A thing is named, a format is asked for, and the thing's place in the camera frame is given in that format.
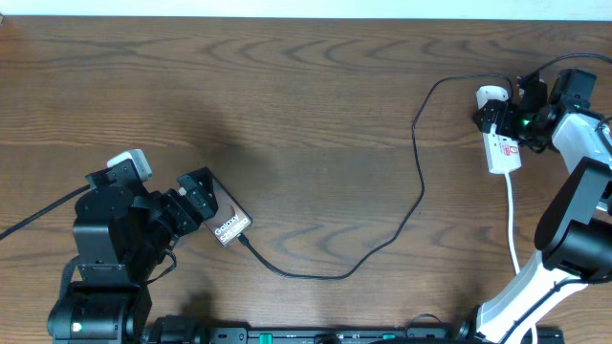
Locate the white power strip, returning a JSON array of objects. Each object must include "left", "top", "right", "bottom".
[{"left": 476, "top": 85, "right": 521, "bottom": 175}]

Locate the black USB charging cable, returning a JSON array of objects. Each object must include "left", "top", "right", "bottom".
[{"left": 237, "top": 72, "right": 515, "bottom": 281}]

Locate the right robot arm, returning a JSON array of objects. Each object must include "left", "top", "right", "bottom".
[{"left": 457, "top": 69, "right": 611, "bottom": 343}]

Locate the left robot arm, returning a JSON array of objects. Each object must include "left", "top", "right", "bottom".
[{"left": 47, "top": 160, "right": 218, "bottom": 343}]

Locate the white power strip cord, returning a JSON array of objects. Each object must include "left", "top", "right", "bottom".
[{"left": 503, "top": 172, "right": 539, "bottom": 344}]

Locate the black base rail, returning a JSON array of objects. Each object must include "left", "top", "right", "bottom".
[{"left": 141, "top": 327, "right": 468, "bottom": 344}]

